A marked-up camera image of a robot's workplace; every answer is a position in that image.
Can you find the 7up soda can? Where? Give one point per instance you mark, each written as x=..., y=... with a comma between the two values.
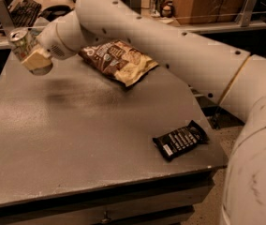
x=22, y=42

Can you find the glass divider with metal posts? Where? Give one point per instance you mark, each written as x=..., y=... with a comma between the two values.
x=201, y=19

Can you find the cans on back desk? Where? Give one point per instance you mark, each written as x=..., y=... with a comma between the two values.
x=161, y=8

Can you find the black headphones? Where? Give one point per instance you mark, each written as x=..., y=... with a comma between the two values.
x=53, y=12

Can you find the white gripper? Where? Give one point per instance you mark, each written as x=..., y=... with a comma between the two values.
x=51, y=40

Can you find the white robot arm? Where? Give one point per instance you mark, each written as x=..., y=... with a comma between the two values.
x=233, y=78

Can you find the black keyboard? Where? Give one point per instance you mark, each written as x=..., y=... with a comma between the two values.
x=25, y=13

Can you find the brown cardboard box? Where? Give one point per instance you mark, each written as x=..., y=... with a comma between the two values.
x=206, y=11

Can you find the brown yellow chip bag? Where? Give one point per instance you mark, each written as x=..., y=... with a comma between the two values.
x=119, y=61

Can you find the grey table drawer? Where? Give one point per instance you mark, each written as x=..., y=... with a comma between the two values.
x=164, y=202

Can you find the black candy bar wrapper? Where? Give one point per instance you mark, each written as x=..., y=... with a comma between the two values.
x=180, y=141

